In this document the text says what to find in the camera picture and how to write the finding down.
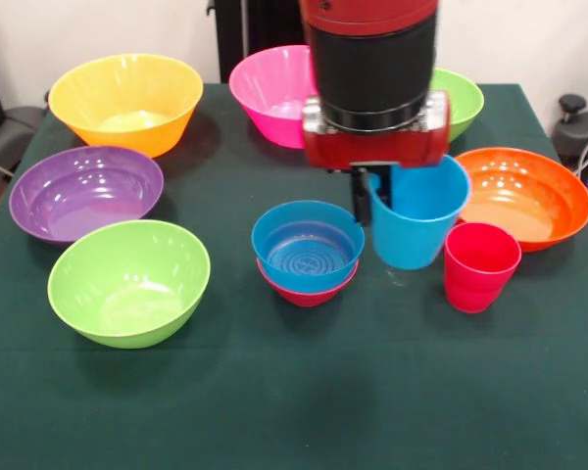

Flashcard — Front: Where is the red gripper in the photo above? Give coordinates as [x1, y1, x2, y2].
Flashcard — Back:
[301, 90, 453, 228]

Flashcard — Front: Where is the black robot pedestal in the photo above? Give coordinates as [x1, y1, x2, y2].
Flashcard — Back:
[214, 0, 306, 84]

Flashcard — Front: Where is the black floor stand base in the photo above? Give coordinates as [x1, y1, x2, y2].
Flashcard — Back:
[552, 94, 588, 170]

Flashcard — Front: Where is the shallow orange plastic bowl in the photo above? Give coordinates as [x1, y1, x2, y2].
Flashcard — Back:
[453, 147, 588, 254]

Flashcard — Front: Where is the red plastic cup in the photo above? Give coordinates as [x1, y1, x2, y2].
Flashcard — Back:
[443, 220, 523, 314]

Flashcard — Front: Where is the large pink plastic bowl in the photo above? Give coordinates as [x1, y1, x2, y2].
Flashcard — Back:
[228, 44, 320, 150]

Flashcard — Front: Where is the small red plastic bowl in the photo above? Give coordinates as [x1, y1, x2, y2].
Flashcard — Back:
[256, 258, 361, 308]

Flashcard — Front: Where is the dark green table cloth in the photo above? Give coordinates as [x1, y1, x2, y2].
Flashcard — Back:
[0, 81, 588, 470]

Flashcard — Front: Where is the light green plastic bowl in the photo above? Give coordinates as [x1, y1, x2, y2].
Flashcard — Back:
[46, 218, 212, 351]
[429, 68, 485, 144]

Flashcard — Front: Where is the blue plastic cup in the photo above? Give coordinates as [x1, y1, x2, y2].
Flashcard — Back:
[368, 154, 472, 271]

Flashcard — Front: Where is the shallow purple plastic bowl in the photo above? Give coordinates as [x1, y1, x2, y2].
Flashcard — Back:
[9, 145, 165, 245]

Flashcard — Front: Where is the small blue plastic bowl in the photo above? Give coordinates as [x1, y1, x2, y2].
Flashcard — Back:
[250, 199, 367, 294]

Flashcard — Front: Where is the large yellow-orange plastic bowl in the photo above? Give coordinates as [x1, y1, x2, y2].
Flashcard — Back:
[47, 53, 205, 160]

